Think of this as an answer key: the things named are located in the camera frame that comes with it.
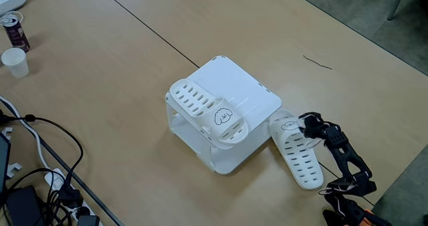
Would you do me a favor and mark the white power strip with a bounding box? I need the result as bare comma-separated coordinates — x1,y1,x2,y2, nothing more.
43,168,105,226

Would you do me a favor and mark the white coiled cable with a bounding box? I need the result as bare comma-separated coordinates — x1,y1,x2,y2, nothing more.
0,11,24,26

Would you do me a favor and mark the black power adapter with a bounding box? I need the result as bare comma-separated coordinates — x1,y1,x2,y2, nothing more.
5,185,46,226

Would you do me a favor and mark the gray chair leg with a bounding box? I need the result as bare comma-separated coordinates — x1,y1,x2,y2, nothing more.
387,0,409,21

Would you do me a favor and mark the thin dark wire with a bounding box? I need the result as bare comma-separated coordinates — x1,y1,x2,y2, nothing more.
302,55,333,70

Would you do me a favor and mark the white printed bracket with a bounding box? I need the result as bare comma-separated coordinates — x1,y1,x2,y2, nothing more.
1,126,14,141
5,162,23,179

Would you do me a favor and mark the white paper cup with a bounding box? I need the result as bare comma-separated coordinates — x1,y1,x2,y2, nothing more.
1,47,30,79

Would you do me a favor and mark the purple drink can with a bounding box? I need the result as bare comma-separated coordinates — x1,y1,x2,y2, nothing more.
1,16,31,53

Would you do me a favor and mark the white plastic shoe rack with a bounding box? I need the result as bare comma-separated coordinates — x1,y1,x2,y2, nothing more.
165,55,283,176

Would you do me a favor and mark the black laptop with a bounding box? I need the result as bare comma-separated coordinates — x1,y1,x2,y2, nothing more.
0,132,12,195

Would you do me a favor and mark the black cable with ferrite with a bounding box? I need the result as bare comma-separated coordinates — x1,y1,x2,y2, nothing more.
0,114,84,193

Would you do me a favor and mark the white power cable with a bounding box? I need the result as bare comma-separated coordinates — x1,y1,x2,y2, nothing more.
0,95,51,171

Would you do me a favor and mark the black power plug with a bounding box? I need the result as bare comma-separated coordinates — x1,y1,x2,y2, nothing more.
76,214,101,226
58,185,84,209

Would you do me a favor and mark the white slipper with dog print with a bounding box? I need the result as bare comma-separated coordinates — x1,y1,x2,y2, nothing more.
169,78,249,146
268,109,324,191

